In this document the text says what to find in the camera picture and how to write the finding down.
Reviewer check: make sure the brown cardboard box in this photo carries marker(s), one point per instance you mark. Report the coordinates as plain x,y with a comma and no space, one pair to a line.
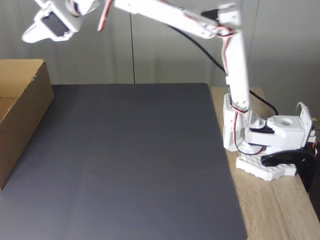
25,112

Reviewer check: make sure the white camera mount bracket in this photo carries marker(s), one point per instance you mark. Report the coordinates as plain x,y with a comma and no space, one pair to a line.
42,2

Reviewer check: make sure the dark grey table mat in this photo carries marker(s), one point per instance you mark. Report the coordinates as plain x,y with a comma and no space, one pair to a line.
100,175

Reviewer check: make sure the black table clamp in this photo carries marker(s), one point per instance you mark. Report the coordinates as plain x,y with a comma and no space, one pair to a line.
287,157

